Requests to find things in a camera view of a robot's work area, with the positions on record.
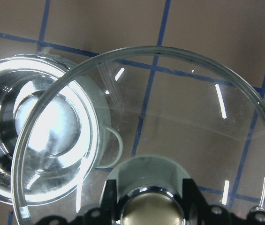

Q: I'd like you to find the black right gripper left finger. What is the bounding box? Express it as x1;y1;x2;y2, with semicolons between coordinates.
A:
36;180;117;225

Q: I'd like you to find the pale green cooking pot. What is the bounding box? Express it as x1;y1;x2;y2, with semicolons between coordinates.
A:
0;52;123;205

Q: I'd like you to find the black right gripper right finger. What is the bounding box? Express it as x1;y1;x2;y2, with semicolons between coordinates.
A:
182;178;265;225

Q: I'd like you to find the glass pot lid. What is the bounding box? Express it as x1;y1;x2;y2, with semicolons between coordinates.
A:
12;46;265;225

